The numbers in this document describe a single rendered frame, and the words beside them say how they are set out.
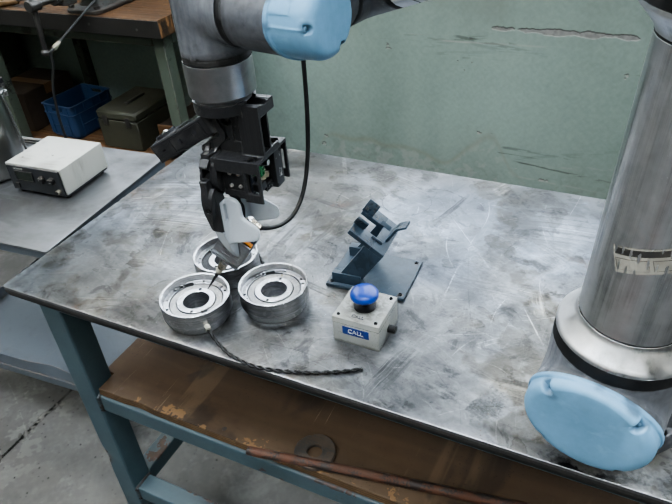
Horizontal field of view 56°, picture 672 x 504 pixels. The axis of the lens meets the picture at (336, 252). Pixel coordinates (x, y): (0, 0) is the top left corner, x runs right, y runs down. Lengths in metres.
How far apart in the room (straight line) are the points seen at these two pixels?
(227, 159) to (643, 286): 0.45
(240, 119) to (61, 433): 1.48
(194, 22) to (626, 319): 0.47
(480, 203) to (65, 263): 0.75
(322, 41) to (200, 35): 0.14
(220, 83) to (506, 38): 1.78
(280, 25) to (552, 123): 1.93
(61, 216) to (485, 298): 1.02
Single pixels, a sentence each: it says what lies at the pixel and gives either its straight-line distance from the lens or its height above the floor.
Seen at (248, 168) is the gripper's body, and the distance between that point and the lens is 0.72.
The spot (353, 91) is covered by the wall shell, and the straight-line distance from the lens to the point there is 2.66.
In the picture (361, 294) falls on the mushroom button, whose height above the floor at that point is 0.87.
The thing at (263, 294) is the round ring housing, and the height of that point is 0.81.
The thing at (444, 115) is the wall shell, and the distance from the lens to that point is 2.55.
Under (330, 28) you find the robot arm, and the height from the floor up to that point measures 1.26.
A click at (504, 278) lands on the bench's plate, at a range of 1.03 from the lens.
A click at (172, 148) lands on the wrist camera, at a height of 1.10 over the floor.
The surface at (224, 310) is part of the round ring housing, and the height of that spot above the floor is 0.83.
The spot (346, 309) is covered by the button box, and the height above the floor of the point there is 0.85.
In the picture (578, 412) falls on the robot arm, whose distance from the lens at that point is 0.60.
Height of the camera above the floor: 1.43
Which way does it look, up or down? 36 degrees down
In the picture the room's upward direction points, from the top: 5 degrees counter-clockwise
